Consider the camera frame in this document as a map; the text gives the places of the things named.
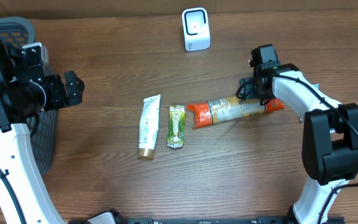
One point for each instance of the white barcode scanner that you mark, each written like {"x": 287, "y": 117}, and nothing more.
{"x": 196, "y": 32}

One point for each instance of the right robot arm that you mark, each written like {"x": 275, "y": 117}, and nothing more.
{"x": 330, "y": 133}

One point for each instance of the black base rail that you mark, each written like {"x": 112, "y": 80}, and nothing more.
{"x": 114, "y": 217}

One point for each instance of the orange noodle package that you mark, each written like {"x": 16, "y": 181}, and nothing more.
{"x": 218, "y": 111}

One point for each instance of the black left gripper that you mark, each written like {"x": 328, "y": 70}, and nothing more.
{"x": 61, "y": 98}

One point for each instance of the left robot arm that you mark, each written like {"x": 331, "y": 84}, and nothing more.
{"x": 26, "y": 89}

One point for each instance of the white cream tube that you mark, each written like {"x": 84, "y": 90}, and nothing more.
{"x": 149, "y": 127}

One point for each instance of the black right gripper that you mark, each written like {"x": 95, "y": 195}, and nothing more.
{"x": 248, "y": 91}

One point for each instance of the green snack pouch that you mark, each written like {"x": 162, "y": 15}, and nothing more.
{"x": 176, "y": 127}

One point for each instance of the dark grey plastic basket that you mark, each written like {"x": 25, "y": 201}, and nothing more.
{"x": 19, "y": 31}

